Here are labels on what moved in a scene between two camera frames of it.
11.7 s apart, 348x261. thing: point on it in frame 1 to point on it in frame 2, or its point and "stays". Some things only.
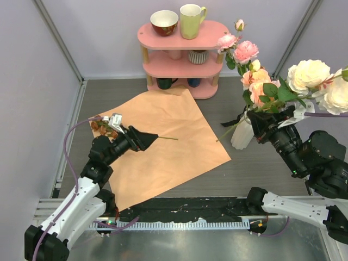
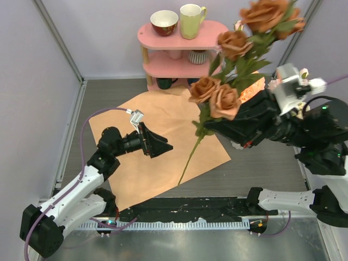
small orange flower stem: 104,127 to 242,49
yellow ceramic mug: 191,16 stays
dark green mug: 165,83 stays
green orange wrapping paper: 187,147 stays
